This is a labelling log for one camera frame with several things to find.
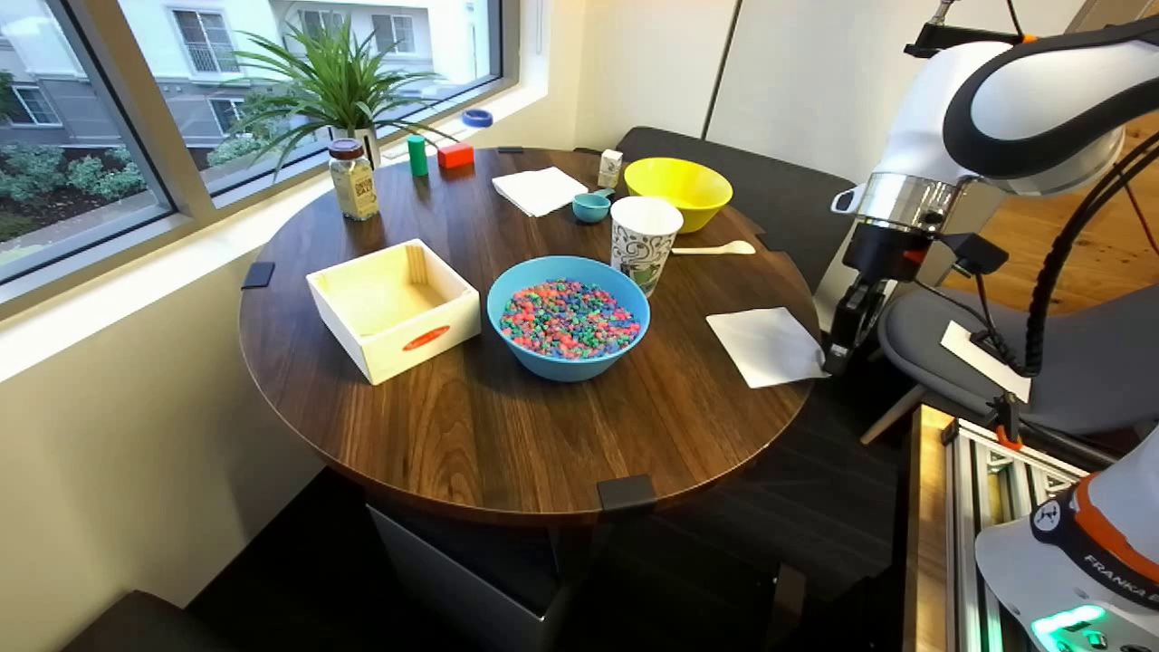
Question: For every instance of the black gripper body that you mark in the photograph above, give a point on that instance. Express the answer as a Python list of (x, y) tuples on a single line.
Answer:
[(887, 255)]

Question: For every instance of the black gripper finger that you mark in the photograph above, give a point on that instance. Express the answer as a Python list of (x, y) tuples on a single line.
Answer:
[(874, 315), (842, 330)]

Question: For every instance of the white cloth napkin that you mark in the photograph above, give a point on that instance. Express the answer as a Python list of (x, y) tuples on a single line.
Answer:
[(767, 347)]

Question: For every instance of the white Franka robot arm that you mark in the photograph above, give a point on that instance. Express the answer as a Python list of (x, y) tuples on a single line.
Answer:
[(1050, 110)]

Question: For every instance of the patterned paper cup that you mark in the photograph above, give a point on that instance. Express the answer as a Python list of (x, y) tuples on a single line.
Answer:
[(642, 247)]

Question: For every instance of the small teal cup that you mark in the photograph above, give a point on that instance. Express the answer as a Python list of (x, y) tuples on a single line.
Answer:
[(588, 209)]

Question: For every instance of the dark sofa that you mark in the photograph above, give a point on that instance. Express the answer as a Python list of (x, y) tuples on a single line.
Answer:
[(785, 205)]

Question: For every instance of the white paper tag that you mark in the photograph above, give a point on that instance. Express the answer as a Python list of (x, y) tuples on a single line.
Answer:
[(982, 359)]

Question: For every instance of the white plastic spoon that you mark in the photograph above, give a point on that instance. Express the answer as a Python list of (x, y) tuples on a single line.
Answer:
[(717, 247)]

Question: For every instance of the grey chair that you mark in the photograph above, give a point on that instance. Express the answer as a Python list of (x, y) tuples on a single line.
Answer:
[(1088, 362)]

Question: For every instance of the yellow plastic bowl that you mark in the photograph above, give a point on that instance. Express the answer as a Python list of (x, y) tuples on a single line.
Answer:
[(675, 187)]

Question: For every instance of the small black table tag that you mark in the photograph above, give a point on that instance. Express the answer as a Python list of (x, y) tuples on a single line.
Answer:
[(257, 278), (628, 495)]

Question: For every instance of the colourful beads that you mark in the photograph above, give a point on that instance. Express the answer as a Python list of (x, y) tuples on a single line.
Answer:
[(565, 321)]

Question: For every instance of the blue bowl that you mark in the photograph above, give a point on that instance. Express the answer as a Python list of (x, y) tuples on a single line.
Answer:
[(565, 367)]

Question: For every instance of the small white letter block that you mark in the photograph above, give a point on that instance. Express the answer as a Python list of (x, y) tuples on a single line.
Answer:
[(610, 169)]

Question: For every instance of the folded white napkin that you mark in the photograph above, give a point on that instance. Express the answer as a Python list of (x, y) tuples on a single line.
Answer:
[(537, 191)]

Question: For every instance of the blue round lid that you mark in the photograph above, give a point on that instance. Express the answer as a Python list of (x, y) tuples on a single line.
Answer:
[(478, 119)]

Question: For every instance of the orange block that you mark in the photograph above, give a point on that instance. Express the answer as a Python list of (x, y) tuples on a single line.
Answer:
[(456, 161)]

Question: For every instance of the dark box under table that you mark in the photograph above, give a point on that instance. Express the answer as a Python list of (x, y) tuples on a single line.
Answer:
[(473, 593)]

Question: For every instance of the cream wooden box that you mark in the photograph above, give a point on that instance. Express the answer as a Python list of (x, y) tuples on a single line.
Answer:
[(384, 330)]

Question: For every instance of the green cylinder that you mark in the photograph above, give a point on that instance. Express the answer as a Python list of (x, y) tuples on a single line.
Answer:
[(417, 157)]

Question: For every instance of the glass jar with dark lid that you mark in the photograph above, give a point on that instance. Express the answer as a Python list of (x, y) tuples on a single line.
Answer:
[(355, 187)]

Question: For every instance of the green spiky houseplant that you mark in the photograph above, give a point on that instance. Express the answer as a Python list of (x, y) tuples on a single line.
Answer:
[(326, 79)]

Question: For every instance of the white building outside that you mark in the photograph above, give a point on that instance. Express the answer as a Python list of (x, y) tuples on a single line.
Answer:
[(47, 97)]

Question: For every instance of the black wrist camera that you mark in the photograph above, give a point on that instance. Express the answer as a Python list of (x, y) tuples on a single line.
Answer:
[(977, 255)]

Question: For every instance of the aluminium frame rail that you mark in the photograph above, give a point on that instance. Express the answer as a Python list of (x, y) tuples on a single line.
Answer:
[(966, 530)]

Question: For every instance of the window frame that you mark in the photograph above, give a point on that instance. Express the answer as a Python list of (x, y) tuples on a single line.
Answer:
[(121, 110)]

